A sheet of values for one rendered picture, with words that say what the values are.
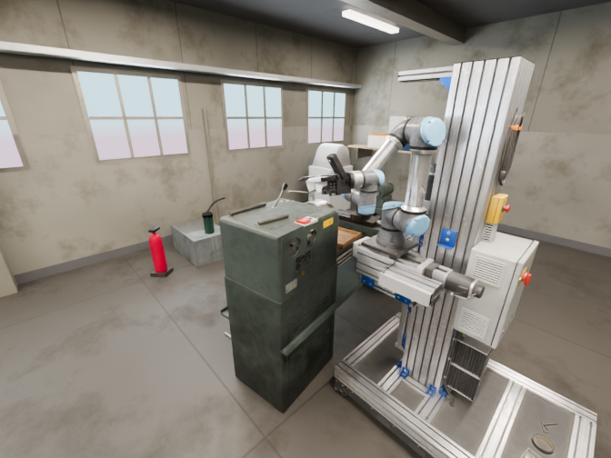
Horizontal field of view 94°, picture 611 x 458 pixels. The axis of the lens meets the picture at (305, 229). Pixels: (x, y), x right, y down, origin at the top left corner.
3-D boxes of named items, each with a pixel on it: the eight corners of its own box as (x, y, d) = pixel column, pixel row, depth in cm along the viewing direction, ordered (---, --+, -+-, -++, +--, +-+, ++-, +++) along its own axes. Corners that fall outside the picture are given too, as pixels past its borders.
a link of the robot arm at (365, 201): (364, 207, 136) (366, 184, 132) (378, 214, 127) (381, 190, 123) (350, 209, 133) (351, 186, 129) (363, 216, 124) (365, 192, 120)
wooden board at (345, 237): (342, 249, 218) (342, 244, 216) (305, 237, 238) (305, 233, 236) (360, 236, 240) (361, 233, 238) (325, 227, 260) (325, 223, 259)
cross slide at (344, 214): (372, 228, 243) (373, 223, 241) (329, 217, 267) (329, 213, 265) (381, 222, 256) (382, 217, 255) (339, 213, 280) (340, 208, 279)
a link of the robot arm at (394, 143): (398, 111, 138) (334, 190, 139) (415, 111, 128) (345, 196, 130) (410, 128, 144) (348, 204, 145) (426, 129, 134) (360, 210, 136)
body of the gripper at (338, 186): (327, 196, 113) (354, 194, 117) (327, 174, 111) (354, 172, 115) (319, 194, 120) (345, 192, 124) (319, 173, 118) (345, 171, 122)
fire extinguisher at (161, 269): (170, 266, 367) (162, 223, 345) (176, 274, 348) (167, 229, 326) (148, 272, 352) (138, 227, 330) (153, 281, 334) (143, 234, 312)
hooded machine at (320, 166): (329, 218, 539) (332, 146, 491) (306, 211, 578) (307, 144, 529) (351, 211, 584) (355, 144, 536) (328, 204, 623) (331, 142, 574)
